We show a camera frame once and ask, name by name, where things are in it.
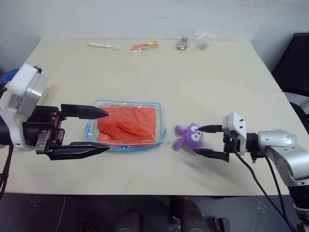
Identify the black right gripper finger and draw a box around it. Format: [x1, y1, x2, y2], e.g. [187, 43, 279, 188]
[198, 124, 223, 133]
[194, 148, 225, 161]

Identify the clear blue-trimmed plastic pouch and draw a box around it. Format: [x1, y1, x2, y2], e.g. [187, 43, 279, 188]
[84, 99, 168, 152]

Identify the grey item in clear packet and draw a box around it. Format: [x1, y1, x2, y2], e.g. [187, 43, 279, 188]
[194, 32, 216, 51]

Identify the blue object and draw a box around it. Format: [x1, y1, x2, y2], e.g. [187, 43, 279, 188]
[0, 69, 20, 86]

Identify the orange cloth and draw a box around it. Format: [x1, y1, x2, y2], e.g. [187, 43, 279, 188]
[96, 106, 158, 144]

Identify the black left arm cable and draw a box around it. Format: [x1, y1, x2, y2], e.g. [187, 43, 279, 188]
[0, 143, 14, 195]

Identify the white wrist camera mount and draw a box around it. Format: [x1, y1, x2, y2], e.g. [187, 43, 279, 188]
[222, 112, 248, 156]
[0, 63, 49, 151]

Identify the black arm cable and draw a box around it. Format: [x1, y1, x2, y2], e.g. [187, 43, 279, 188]
[264, 155, 295, 224]
[0, 143, 14, 195]
[235, 152, 299, 232]

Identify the orange item in clear packet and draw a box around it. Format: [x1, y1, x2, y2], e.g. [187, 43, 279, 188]
[131, 40, 161, 54]

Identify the white toothbrush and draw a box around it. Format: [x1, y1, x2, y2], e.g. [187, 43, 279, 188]
[87, 42, 123, 52]

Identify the purple plush toy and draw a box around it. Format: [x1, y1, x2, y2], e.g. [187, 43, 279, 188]
[171, 123, 206, 152]

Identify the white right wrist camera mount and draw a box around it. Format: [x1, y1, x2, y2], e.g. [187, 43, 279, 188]
[222, 112, 248, 156]

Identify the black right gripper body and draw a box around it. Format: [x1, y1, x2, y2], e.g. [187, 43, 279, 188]
[223, 130, 240, 163]

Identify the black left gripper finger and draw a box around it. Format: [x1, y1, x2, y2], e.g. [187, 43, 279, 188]
[49, 142, 111, 161]
[60, 103, 109, 120]

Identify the clear bag with green item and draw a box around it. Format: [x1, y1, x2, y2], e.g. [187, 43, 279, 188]
[40, 81, 59, 106]

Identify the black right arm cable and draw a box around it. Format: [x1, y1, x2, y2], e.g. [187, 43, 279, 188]
[235, 152, 299, 232]
[264, 155, 295, 224]

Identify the brown item in clear packet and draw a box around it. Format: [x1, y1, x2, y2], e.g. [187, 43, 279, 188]
[174, 36, 190, 51]

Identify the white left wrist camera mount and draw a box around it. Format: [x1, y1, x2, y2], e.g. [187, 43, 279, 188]
[0, 63, 49, 151]

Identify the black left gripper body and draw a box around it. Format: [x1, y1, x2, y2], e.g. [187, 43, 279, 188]
[22, 105, 66, 156]

